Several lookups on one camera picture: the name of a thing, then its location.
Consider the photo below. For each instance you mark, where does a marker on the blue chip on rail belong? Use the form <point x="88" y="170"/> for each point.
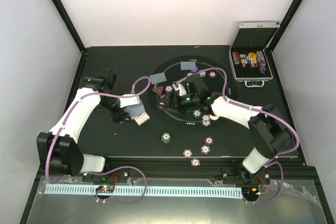
<point x="195" y="162"/>

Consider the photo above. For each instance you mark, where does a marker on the white dealer button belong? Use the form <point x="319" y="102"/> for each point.
<point x="214" y="117"/>

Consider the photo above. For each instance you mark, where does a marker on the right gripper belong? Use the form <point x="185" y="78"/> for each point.
<point x="169" y="105"/>

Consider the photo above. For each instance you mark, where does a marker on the red triangular marker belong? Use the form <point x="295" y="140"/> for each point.
<point x="158" y="90"/>

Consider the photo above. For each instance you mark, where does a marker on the brown chips row in case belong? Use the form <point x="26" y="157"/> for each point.
<point x="236" y="58"/>

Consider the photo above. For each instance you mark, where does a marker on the green poker chip stack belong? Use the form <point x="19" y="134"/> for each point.
<point x="165" y="138"/>

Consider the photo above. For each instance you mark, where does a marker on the blue chip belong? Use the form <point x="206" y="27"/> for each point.
<point x="195" y="162"/>
<point x="205" y="149"/>
<point x="187" y="153"/>

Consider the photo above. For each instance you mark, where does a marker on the aluminium poker case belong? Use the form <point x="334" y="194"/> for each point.
<point x="247" y="52"/>

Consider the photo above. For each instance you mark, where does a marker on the card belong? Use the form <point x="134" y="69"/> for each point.
<point x="158" y="78"/>
<point x="188" y="65"/>

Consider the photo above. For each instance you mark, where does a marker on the white playing card box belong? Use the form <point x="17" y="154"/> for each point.
<point x="142" y="118"/>

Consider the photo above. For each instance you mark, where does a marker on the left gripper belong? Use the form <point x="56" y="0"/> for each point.
<point x="119" y="116"/>

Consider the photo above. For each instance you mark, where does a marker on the white slotted cable duct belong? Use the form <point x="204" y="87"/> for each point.
<point x="149" y="191"/>

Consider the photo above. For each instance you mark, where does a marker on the round black poker mat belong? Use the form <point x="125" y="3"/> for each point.
<point x="222" y="83"/>

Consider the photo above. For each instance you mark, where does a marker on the brown poker chip stack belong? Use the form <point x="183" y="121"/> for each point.
<point x="209" y="140"/>

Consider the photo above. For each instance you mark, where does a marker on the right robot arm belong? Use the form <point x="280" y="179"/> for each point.
<point x="271" y="134"/>

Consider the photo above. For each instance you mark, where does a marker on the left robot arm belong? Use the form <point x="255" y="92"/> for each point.
<point x="58" y="149"/>

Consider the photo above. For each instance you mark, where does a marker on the blue playing card deck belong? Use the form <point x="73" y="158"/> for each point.
<point x="135" y="110"/>

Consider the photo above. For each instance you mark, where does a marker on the yellow button in case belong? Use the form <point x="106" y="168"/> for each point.
<point x="252" y="56"/>

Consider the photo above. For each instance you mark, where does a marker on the purple chips row in case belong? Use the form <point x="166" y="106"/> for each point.
<point x="261" y="62"/>

